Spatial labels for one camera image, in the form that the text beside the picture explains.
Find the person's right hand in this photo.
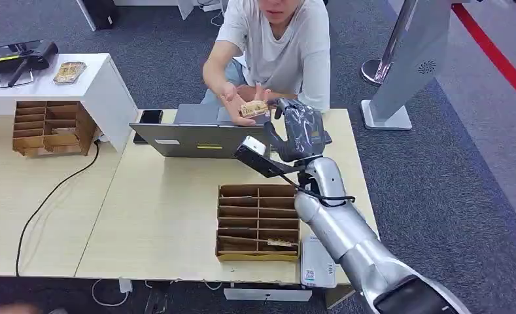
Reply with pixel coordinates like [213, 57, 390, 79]
[218, 82, 258, 128]

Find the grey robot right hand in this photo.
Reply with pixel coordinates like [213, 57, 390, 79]
[264, 98, 327, 164]

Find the yellow printed card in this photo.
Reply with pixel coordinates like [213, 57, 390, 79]
[239, 100, 270, 119]

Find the grey laptop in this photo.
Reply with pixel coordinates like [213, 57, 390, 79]
[129, 103, 271, 160]

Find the person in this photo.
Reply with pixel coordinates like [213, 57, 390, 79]
[201, 0, 332, 128]

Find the black phone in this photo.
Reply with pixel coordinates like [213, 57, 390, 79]
[133, 109, 165, 145]

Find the wooden card box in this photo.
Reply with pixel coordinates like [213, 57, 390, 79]
[12, 100, 98, 158]
[215, 184, 301, 262]

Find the grey kiosk stand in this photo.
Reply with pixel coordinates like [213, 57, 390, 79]
[360, 0, 473, 131]

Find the white router box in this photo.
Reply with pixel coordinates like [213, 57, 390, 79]
[300, 235, 338, 290]

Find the black cabinet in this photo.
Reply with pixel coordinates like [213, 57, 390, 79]
[80, 0, 120, 30]

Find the wrapped card pack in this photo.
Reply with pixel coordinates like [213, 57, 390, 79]
[52, 61, 88, 85]

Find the white bar under desk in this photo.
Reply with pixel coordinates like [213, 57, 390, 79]
[222, 288, 313, 302]

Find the black headset device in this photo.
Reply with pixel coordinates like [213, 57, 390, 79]
[0, 39, 60, 89]

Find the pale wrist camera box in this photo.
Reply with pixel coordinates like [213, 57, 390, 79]
[233, 135, 269, 163]

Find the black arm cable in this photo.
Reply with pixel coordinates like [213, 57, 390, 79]
[279, 173, 356, 208]

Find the chrome stanchion post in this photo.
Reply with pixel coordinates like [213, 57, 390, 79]
[360, 0, 418, 86]

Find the thin white cable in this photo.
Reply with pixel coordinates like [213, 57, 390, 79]
[144, 281, 223, 291]

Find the black power cable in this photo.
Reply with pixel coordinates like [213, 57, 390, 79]
[14, 139, 101, 278]

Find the white cable loop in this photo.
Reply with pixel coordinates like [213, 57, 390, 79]
[90, 279, 131, 309]

